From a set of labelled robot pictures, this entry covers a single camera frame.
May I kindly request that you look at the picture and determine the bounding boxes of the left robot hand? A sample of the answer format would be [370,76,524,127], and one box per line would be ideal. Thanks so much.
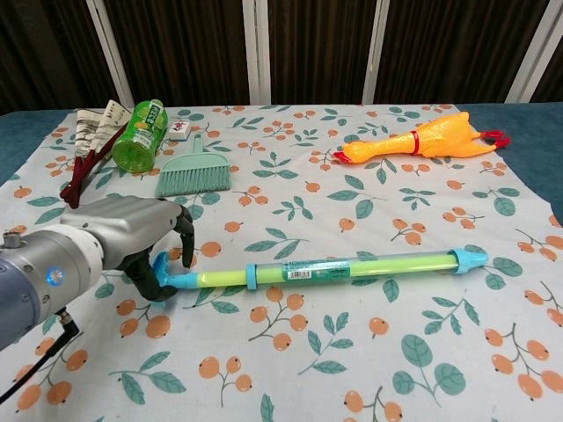
[61,195,197,304]

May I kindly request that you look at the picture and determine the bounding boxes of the blue green toy stick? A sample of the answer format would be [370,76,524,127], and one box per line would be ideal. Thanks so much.
[151,247,490,307]

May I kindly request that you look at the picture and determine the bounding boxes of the green mini hand broom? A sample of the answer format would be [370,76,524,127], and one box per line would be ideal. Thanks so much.
[154,133,231,198]

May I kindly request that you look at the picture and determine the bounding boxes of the green tea bottle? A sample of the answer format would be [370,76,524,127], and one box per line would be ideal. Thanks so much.
[111,98,166,171]

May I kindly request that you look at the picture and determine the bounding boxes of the folding paper fan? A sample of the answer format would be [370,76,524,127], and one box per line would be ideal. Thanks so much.
[59,99,133,209]

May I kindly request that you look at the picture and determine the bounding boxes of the white mahjong tile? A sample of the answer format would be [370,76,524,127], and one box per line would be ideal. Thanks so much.
[167,121,192,143]

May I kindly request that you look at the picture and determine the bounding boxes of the floral print tablecloth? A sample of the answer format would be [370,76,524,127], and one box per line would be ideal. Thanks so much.
[0,104,563,422]

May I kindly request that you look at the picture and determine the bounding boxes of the yellow rubber chicken toy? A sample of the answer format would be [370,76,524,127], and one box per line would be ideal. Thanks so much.
[333,111,513,167]

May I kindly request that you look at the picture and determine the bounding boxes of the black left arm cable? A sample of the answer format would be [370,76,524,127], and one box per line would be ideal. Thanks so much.
[0,309,81,404]

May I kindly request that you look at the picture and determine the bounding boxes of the white partition frame post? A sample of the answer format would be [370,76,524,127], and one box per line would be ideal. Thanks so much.
[359,0,389,106]
[84,0,135,109]
[504,0,563,104]
[243,0,273,107]

